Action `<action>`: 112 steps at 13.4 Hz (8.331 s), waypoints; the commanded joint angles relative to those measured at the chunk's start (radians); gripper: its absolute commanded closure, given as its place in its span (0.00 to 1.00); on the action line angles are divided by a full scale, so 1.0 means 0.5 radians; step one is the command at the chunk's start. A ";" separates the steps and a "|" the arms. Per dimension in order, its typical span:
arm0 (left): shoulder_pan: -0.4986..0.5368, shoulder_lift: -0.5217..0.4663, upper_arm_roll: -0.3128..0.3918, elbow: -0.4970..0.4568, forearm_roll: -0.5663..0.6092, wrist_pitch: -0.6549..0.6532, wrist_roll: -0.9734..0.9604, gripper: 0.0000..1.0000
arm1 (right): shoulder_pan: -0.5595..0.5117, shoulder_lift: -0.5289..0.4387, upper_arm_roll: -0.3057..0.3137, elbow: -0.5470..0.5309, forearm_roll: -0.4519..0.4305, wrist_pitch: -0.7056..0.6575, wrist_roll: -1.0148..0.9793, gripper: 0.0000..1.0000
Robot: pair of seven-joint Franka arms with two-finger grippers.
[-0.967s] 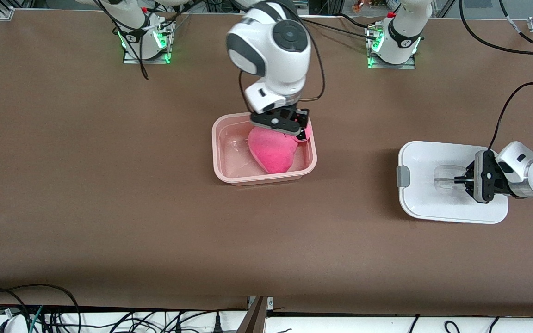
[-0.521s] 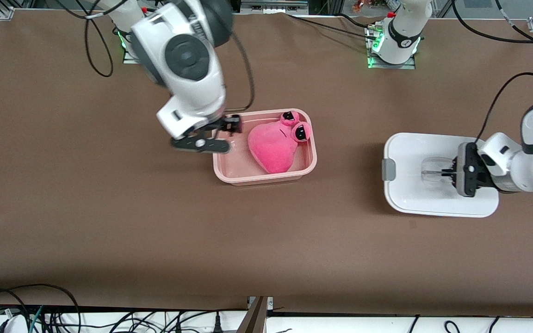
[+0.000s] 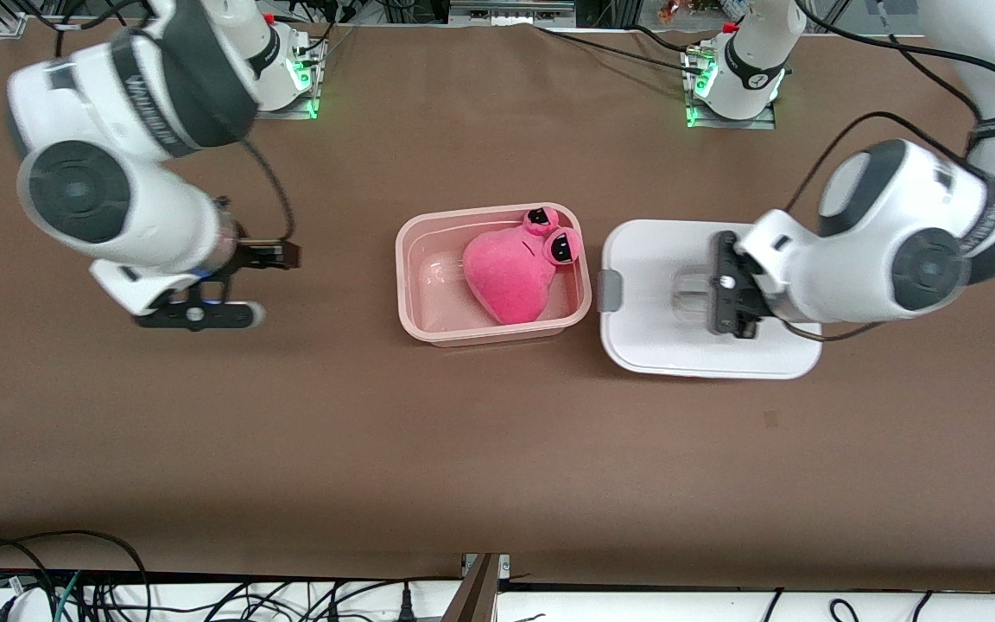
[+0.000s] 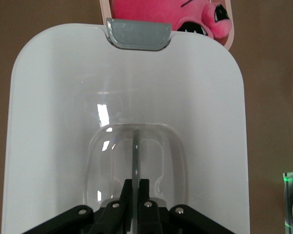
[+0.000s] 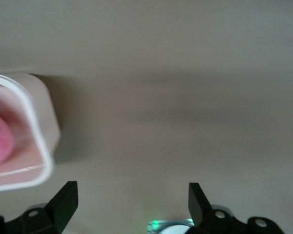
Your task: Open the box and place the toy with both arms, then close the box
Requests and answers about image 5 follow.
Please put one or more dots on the pink plush toy with eyes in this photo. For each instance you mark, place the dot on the pink plush toy with eyes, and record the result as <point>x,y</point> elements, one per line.
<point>0,139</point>

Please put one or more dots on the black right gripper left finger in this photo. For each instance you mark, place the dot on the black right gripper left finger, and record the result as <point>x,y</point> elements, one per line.
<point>58,214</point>

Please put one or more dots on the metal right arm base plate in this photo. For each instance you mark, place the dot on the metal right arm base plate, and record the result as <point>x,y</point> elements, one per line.
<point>156,223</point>

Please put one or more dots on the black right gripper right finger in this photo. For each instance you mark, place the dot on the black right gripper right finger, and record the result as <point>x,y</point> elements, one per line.
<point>205,219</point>

